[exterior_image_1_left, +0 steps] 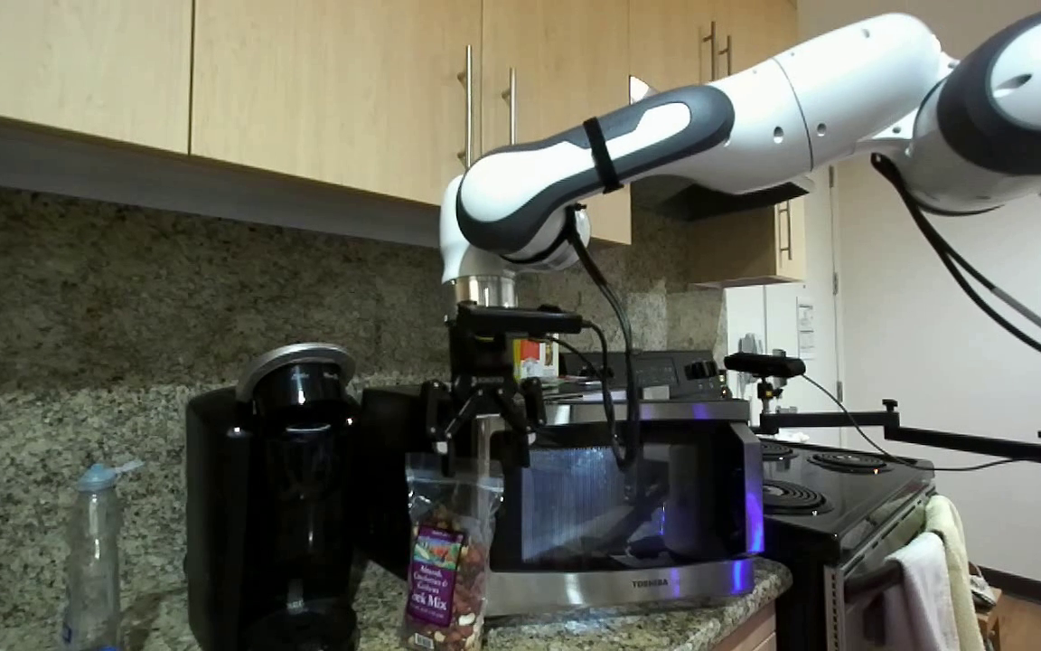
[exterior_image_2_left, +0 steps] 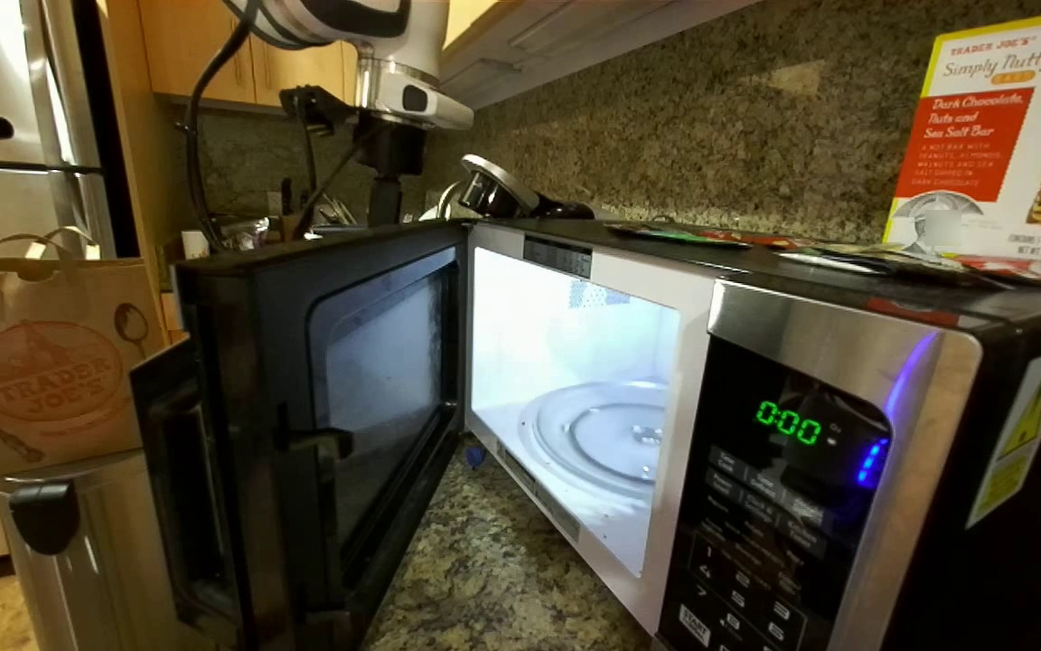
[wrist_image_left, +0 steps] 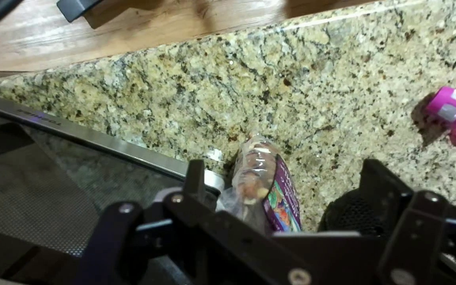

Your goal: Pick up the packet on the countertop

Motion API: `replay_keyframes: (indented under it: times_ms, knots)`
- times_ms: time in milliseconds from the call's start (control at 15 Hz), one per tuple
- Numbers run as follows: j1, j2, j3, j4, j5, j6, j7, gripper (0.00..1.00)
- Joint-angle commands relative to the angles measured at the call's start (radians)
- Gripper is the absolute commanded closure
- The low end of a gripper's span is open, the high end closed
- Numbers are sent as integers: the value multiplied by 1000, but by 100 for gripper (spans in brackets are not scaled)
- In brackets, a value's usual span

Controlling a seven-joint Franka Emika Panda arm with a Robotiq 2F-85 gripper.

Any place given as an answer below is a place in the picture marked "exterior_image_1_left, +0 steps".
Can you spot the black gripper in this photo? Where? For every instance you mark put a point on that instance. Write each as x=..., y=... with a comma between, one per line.
x=480, y=358

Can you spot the clear trail mix packet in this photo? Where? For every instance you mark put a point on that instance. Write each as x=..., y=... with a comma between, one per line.
x=435, y=580

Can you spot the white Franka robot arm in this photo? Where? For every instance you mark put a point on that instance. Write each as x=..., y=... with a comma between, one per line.
x=787, y=111

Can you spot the yellow red snack box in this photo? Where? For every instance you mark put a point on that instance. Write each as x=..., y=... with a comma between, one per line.
x=538, y=358

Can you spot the black pod coffee maker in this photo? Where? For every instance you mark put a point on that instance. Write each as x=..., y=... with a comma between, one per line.
x=286, y=507

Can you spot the stainless steel black microwave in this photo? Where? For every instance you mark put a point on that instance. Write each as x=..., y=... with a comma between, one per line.
x=697, y=519

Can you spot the black kitchen stove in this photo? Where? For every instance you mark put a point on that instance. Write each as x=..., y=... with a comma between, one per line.
x=858, y=493

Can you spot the clear plastic water bottle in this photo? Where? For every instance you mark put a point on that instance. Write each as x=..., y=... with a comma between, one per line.
x=96, y=556

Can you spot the white hanging towel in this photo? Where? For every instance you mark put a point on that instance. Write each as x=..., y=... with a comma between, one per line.
x=921, y=592

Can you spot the pale yellow hanging towel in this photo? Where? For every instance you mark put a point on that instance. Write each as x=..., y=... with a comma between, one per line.
x=962, y=567

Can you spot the black camera on mount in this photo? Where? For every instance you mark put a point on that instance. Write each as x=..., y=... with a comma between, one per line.
x=764, y=364

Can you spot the wooden wall cabinet door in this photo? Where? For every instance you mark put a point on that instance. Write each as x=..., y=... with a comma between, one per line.
x=670, y=38
x=327, y=85
x=63, y=61
x=801, y=239
x=558, y=61
x=762, y=22

